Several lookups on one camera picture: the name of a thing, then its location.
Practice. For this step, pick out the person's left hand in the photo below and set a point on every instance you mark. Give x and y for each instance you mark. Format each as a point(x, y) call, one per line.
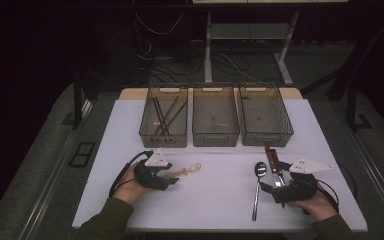
point(130, 190)

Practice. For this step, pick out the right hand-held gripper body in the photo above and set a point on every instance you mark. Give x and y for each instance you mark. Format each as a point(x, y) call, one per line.
point(300, 191)

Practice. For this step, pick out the brown wooden chopstick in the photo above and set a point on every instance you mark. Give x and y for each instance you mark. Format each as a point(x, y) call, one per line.
point(168, 115)
point(176, 116)

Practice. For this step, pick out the smoky translucent plastic bin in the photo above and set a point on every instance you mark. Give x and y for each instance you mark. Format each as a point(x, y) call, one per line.
point(173, 140)
point(266, 116)
point(215, 116)

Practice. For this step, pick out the black chopstick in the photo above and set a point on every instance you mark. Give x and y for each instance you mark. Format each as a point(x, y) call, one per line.
point(161, 116)
point(158, 115)

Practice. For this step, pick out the black metal stand post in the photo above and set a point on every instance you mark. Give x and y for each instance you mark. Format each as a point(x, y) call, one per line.
point(77, 106)

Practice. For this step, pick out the grey metal frame desk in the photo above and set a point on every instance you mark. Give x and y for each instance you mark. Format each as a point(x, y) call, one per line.
point(208, 50)

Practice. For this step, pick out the metal spoon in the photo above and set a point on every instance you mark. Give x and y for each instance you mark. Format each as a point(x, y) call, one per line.
point(260, 169)

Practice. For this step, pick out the person's right hand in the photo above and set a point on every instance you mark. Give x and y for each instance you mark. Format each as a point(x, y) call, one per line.
point(316, 208)

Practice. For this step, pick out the white table sheet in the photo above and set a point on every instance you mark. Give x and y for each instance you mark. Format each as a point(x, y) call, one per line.
point(220, 200)

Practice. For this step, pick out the metal floor rail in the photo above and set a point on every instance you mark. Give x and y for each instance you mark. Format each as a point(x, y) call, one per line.
point(376, 180)
point(60, 160)

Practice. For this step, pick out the black metal stand frame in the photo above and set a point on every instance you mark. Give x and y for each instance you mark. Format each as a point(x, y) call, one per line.
point(351, 106)

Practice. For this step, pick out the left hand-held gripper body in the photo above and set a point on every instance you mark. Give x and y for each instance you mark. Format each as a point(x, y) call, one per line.
point(156, 160)

